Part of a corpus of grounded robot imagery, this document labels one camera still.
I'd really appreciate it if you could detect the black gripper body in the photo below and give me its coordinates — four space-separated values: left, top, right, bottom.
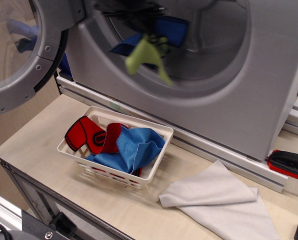
93 0 165 34

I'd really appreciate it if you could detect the blue and green felt garment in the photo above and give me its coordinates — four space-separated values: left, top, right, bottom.
109 16 189 86

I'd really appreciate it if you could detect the grey toy washing machine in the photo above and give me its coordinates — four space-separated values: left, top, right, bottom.
67 0 298 160

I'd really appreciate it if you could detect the grey round machine door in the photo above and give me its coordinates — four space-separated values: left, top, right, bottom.
0 0 85 114

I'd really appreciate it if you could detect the white plastic laundry basket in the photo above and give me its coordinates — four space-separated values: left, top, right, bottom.
58 106 173 190

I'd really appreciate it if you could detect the blue clamp behind door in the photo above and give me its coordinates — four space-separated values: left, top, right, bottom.
6 19 72 77

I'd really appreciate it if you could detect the red felt garment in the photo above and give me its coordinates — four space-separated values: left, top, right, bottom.
64 115 143 186

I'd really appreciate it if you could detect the light blue cloth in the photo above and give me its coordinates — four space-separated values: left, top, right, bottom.
86 123 165 174

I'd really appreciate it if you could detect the grey folded cloth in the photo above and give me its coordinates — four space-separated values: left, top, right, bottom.
159 160 279 240

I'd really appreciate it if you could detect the red and black clamp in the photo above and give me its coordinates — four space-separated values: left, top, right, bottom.
267 150 298 179

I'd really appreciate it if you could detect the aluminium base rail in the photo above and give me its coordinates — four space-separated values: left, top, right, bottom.
56 76 287 193

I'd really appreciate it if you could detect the aluminium table frame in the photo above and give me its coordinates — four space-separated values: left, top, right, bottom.
0 158 132 240

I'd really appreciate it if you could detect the black mount with bolt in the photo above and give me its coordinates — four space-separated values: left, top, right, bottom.
0 209 78 240

